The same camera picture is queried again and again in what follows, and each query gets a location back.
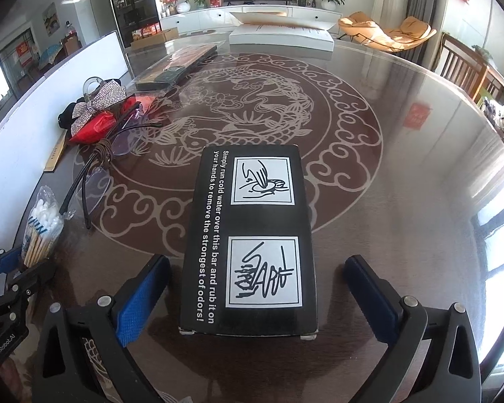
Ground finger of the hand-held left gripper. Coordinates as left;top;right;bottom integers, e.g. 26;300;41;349
0;244;25;278
0;259;56;317

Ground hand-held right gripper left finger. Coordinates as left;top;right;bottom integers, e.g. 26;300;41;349
31;254;173;403

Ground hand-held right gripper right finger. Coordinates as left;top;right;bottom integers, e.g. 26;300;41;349
343;254;484;403

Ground cotton swab pack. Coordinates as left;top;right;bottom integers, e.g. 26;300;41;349
21;185;66;268

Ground black printed box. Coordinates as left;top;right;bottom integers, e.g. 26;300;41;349
178;145;319;341

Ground black framed glasses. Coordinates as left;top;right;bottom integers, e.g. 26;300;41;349
59;107;162;229

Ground wooden ruler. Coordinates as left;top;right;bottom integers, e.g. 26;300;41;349
43;128;69;173

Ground black cloth item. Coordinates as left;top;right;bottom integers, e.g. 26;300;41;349
58;101;85;132

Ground red pouch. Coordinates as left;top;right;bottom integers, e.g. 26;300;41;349
67;94;156;145

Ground white partition panel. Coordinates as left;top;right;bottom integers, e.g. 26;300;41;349
0;30;131;164

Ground rhinestone bow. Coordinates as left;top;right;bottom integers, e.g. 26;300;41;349
71;80;129;129

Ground blue patterned cloth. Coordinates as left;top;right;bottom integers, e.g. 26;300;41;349
38;45;64;66

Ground pile of assorted packets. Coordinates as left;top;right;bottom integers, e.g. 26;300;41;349
481;96;504;156

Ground clear plastic package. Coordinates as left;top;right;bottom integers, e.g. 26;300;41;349
134;43;219;92

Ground wooden chair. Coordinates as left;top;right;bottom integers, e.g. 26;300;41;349
472;65;504;114
439;33;490;101

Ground cardboard box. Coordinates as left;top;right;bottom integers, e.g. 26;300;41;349
130;27;179;49

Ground orange lounge chair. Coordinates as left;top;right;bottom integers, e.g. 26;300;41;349
382;16;437;53
338;12;404;48

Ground white tall cabinet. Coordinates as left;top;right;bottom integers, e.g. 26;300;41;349
86;0;111;40

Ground white television cabinet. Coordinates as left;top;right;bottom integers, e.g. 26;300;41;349
159;4;341;35

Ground dark glass display cabinet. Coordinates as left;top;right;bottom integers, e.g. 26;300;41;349
105;0;159;49

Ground grey curtain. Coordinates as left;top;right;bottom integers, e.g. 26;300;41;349
403;0;439;63

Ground brown hair tie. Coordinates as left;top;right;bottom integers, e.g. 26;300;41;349
93;138;115;162

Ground framed wall picture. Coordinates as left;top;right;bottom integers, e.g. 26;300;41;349
42;2;60;35

